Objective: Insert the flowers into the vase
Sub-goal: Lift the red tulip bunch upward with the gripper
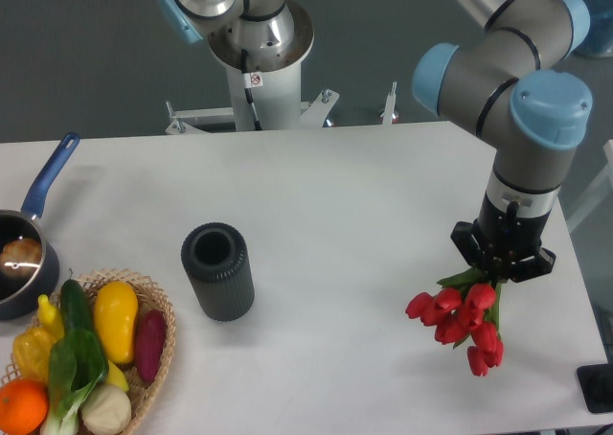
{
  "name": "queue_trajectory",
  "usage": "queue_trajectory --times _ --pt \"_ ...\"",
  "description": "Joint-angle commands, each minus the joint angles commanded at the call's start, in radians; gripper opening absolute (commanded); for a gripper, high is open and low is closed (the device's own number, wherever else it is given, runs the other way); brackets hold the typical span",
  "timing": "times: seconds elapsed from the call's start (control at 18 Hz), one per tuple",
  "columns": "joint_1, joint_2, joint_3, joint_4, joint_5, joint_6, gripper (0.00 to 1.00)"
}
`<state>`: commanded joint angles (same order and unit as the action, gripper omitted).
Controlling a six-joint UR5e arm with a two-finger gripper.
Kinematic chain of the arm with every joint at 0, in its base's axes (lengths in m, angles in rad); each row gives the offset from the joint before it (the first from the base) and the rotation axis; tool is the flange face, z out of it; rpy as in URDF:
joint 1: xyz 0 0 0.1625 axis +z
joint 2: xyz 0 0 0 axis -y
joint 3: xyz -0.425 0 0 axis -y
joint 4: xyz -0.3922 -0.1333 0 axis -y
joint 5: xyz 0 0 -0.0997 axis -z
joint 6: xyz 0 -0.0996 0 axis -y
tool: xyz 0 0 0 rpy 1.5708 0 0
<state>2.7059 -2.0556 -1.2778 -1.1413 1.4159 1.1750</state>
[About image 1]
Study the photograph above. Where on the dark grey ribbed vase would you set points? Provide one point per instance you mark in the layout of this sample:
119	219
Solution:
216	261

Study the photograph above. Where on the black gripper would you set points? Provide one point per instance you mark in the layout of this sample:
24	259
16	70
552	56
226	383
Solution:
504	241

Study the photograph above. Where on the yellow banana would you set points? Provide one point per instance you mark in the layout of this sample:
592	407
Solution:
49	317

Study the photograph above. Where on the green bok choy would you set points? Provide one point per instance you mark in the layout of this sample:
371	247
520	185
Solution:
77	365

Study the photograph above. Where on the beige garlic bulb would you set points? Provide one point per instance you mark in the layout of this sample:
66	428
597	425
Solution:
107	410

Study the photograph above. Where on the brown patty in pan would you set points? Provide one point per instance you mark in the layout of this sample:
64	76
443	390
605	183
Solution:
21	258

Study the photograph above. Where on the woven wicker basket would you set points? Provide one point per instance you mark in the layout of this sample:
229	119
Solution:
150	296

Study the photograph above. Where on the green cucumber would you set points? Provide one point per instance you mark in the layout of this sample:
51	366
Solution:
75	307

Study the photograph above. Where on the red tulip bouquet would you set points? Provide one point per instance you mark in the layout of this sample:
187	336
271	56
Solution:
465	308

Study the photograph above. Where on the blue handled saucepan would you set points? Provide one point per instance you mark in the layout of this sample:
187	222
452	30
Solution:
19	295

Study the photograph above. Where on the yellow lemon piece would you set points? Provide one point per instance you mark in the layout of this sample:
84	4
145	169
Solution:
115	376

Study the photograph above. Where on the orange fruit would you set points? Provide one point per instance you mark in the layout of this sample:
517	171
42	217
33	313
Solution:
24	406

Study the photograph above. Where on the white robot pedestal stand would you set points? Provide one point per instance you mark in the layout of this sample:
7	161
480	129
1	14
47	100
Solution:
262	59

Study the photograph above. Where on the purple sweet potato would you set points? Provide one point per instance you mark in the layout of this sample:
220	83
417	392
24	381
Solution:
149	344

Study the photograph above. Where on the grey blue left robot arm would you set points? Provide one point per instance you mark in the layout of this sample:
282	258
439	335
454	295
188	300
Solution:
225	4

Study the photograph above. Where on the yellow mango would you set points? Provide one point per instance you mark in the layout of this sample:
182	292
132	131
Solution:
115	312

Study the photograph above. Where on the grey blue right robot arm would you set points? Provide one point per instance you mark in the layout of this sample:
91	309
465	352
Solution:
507	92

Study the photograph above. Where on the yellow bell pepper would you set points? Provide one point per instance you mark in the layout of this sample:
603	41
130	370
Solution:
31	352

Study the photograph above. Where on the black device at edge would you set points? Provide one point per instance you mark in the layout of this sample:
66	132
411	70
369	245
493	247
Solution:
595	382

